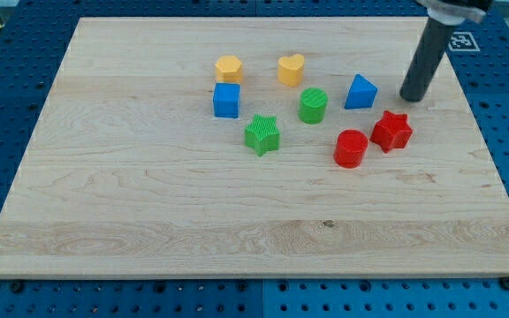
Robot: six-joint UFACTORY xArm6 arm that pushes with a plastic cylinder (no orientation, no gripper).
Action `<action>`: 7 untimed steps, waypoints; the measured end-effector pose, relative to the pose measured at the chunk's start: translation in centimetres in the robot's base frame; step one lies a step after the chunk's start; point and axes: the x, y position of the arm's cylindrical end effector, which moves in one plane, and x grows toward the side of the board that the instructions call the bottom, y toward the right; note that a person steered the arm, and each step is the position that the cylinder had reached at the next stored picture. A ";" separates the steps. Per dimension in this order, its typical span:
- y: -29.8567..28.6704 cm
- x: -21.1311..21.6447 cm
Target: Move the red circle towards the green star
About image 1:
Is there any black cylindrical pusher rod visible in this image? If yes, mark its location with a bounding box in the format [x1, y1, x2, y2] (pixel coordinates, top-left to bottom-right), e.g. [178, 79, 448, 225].
[399, 18, 456, 102]

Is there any red star block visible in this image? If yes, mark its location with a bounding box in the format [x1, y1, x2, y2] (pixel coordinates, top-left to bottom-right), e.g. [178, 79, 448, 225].
[369, 110, 413, 153]

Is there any yellow heart block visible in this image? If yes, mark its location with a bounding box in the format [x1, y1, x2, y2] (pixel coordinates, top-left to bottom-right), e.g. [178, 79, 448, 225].
[277, 54, 305, 87]

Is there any blue cube block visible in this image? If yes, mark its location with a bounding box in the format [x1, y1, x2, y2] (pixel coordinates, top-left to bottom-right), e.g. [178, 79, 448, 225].
[212, 82, 240, 118]

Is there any yellow hexagon block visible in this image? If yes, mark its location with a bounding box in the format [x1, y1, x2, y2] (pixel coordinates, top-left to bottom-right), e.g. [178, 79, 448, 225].
[215, 55, 243, 84]

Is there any white fiducial marker tag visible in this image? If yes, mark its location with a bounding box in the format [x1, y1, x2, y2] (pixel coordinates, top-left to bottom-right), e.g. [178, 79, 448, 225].
[448, 31, 480, 52]

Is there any red cylinder block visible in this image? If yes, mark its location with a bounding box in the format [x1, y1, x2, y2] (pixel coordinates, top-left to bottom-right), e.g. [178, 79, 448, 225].
[333, 130, 368, 169]

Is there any green cylinder block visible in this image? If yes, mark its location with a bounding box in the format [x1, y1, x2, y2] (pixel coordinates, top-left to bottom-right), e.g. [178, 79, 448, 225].
[298, 87, 328, 125]

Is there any green star block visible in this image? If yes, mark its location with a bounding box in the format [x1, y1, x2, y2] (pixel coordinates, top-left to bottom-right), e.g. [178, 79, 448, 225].
[244, 114, 280, 156]

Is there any light wooden board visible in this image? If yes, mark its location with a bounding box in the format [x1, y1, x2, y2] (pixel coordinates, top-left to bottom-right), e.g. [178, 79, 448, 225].
[0, 17, 509, 280]

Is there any blue triangle block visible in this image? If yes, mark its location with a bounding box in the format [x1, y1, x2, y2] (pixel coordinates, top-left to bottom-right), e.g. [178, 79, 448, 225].
[344, 74, 378, 110]

